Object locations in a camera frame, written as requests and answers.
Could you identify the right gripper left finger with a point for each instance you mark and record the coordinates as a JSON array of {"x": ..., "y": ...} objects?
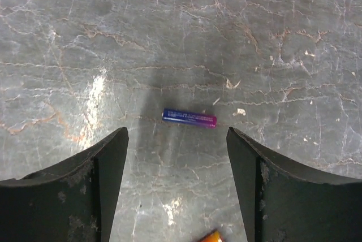
[{"x": 72, "y": 200}]

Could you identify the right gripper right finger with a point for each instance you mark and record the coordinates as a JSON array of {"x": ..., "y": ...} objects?
[{"x": 284, "y": 200}]

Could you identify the blue purple battery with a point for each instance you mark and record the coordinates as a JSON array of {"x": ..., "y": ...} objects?
[{"x": 189, "y": 118}]

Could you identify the orange battery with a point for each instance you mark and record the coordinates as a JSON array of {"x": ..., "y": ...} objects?
[{"x": 214, "y": 236}]

